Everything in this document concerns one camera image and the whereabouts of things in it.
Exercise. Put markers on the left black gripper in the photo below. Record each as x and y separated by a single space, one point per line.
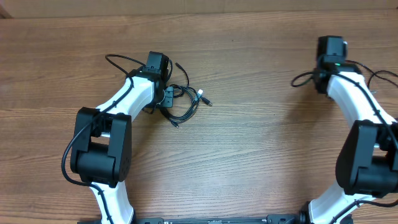
167 101

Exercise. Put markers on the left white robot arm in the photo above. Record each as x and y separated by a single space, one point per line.
99 154

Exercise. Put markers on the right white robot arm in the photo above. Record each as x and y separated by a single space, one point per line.
366 167

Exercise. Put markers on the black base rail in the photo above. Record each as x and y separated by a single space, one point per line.
270 219

